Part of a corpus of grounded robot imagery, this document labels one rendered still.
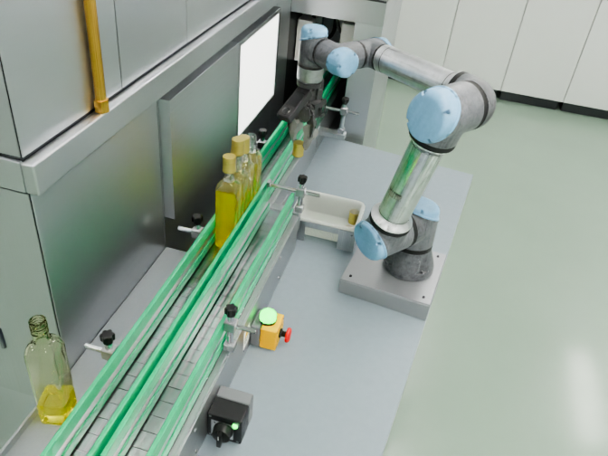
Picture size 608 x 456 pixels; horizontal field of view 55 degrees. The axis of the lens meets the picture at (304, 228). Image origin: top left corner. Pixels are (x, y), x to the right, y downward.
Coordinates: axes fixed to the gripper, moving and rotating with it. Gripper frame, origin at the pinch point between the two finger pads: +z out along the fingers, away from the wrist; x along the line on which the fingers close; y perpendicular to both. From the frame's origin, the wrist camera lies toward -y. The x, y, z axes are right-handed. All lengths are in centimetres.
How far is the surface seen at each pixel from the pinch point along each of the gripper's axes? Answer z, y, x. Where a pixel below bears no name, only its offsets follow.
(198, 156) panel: -1.9, -29.7, 12.7
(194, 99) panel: -19.6, -31.4, 11.9
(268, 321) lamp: 23, -45, -28
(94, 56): -43, -69, -2
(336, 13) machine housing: -20, 68, 36
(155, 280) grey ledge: 19, -57, 1
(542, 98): 96, 373, 17
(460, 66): 82, 345, 85
